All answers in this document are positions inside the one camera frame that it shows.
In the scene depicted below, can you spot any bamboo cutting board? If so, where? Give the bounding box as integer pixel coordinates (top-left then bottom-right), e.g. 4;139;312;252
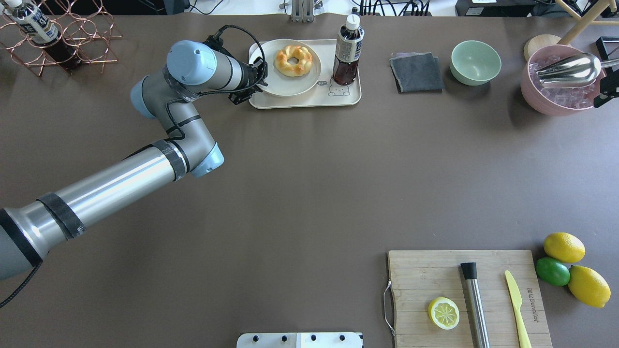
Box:
388;250;552;348

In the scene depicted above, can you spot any dark tea bottle on tray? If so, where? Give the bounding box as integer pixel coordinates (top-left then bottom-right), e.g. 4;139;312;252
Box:
332;14;365;86

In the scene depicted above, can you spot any yellow plastic knife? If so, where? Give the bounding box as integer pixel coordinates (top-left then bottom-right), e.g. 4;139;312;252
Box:
504;270;532;348

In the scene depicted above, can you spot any steel muddler bar tool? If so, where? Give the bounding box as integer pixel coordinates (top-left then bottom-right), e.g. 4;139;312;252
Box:
460;262;491;348

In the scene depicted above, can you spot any tea bottle in rack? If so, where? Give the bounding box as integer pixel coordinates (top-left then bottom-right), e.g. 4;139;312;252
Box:
1;0;83;71

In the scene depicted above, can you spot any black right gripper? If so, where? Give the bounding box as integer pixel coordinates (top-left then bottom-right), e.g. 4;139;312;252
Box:
594;72;619;108

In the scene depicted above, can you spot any whole lemon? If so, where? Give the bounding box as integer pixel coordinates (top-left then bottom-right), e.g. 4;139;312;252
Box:
567;266;612;308
543;232;586;263

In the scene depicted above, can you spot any steel ice scoop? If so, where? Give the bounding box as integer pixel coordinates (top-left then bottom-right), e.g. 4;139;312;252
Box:
536;53;619;88

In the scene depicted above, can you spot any grey folded cloth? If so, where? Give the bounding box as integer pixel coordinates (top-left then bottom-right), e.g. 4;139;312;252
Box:
389;52;444;93

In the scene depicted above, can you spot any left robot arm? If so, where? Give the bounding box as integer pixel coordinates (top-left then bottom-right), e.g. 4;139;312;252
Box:
0;40;267;279

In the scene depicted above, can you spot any pink ice bowl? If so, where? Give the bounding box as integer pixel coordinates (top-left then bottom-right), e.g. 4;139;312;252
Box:
520;45;606;116

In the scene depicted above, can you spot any twisted glazed donut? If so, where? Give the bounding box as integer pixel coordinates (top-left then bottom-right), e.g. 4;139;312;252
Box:
275;45;313;77

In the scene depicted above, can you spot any green lime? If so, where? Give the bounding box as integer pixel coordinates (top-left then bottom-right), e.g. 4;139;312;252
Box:
535;256;571;287

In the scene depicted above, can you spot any round wooden stand base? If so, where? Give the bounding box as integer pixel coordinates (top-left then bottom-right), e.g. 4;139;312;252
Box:
523;34;561;61

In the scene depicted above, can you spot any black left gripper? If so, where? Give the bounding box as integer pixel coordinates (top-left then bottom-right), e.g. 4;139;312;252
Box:
228;57;268;105

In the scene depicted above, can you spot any mint green bowl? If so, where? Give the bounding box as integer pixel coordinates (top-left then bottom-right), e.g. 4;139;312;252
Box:
450;40;502;86

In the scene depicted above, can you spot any white round plate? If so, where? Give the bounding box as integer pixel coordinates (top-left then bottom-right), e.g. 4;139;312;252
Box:
250;38;322;97

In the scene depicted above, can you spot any upper whole lemon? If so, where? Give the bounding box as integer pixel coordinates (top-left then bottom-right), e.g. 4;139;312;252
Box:
543;232;586;263

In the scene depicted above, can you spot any cream rabbit tray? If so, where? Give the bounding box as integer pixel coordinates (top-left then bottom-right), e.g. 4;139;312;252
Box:
249;38;362;109

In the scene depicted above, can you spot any lemon half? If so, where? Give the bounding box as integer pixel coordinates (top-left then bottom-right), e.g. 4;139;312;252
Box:
427;297;460;330

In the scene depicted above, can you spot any lower whole lemon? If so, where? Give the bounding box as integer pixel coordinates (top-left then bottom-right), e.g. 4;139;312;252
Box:
567;266;612;308

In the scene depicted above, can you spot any copper wire bottle rack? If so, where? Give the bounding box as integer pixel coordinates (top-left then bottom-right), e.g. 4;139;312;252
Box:
1;0;122;77

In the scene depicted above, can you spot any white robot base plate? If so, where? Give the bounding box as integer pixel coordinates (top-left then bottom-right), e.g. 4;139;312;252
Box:
236;331;364;348

